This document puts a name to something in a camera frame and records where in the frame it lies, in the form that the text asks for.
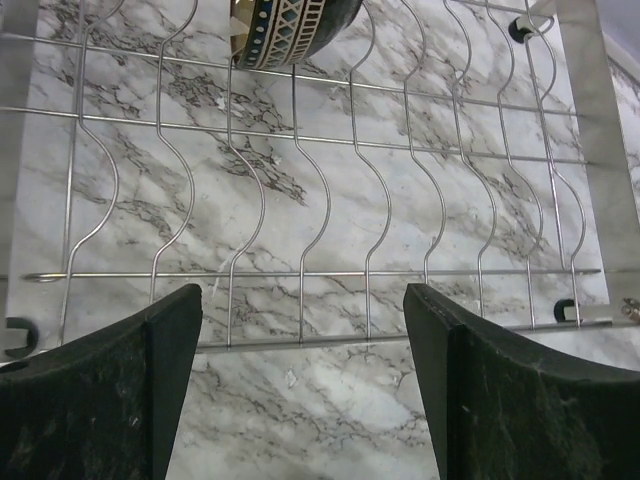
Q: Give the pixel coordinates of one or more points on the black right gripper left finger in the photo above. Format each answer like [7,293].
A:
[104,406]

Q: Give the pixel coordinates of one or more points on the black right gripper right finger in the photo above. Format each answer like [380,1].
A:
[501,406]

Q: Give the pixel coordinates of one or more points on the dark patterned cream-inside bowl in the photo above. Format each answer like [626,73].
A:
[269,34]

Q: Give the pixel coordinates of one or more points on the steel wire dish rack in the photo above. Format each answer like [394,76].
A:
[431,141]

